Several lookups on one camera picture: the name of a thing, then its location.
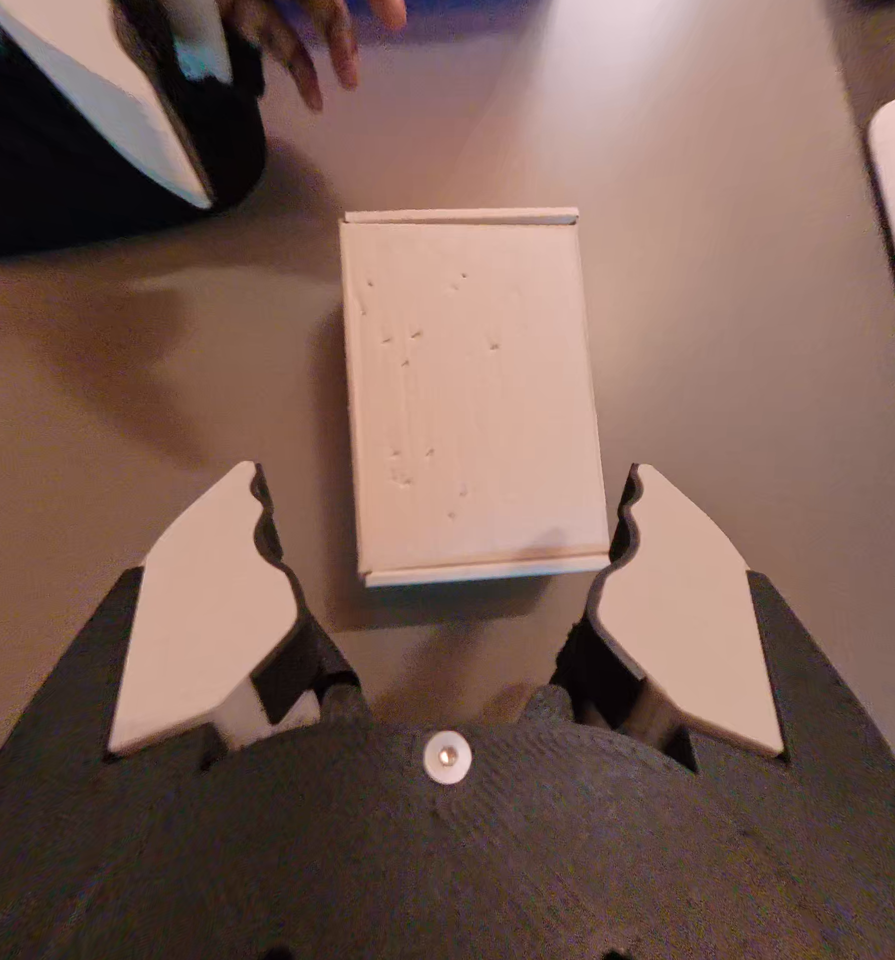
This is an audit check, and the black mesh wrist rest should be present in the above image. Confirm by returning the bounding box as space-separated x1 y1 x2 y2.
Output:
0 0 270 260

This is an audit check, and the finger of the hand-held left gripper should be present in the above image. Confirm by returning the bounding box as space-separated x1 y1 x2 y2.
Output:
0 0 216 210
168 0 235 84

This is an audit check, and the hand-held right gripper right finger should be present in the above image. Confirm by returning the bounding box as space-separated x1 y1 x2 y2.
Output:
586 462 785 757

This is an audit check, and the person's left hand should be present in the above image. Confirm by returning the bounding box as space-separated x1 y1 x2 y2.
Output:
218 0 409 114

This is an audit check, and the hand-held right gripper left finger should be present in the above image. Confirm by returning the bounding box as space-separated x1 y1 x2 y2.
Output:
107 460 323 756

